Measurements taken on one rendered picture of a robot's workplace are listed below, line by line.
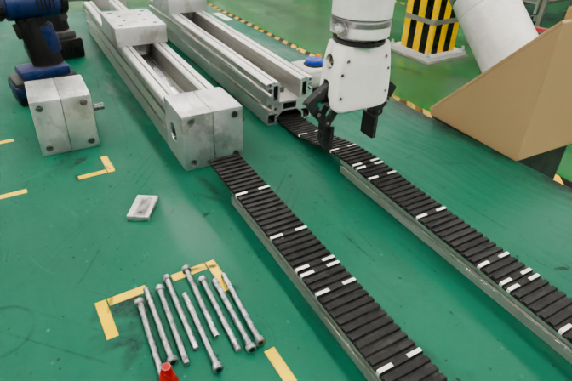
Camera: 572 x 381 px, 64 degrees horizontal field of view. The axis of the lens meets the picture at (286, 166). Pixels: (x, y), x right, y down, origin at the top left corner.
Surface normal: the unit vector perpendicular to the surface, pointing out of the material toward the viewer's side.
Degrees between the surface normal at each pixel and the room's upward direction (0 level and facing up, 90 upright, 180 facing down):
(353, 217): 0
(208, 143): 90
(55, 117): 90
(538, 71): 90
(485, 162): 0
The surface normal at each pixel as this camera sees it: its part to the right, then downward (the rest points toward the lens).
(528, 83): -0.88, 0.22
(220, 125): 0.49, 0.47
